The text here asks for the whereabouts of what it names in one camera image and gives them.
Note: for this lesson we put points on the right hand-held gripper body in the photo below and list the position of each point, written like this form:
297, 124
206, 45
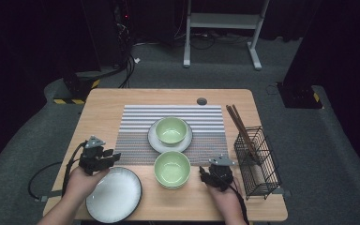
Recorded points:
221, 176

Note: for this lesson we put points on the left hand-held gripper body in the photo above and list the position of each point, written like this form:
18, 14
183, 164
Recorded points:
92, 159

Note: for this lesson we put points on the white plate with dark rim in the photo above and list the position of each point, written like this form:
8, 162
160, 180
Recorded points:
168, 148
114, 195

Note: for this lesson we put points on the green ceramic bowl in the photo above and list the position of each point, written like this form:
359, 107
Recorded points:
172, 168
172, 187
171, 131

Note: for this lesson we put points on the brown wooden chopstick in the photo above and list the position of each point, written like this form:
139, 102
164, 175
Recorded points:
239, 118
235, 122

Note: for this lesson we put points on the person's right hand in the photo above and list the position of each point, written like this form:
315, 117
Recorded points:
228, 203

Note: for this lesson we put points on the person's left hand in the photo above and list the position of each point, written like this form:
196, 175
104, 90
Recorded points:
79, 186

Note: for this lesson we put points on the striped woven placemat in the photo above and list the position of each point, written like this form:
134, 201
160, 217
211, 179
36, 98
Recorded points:
206, 125

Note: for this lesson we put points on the grey tape strip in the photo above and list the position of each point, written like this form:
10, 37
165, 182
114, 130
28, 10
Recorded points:
286, 193
51, 195

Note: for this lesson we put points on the black stand base striped edge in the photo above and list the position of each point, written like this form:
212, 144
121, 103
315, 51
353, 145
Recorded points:
296, 97
78, 87

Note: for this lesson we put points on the white paper scrap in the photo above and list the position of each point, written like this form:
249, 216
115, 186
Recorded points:
136, 60

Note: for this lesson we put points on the black computer tower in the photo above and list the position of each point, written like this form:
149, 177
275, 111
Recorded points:
118, 31

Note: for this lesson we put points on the black curtain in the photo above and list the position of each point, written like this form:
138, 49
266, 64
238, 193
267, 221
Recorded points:
340, 47
28, 47

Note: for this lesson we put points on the white-framed desk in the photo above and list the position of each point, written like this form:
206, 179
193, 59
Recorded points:
225, 20

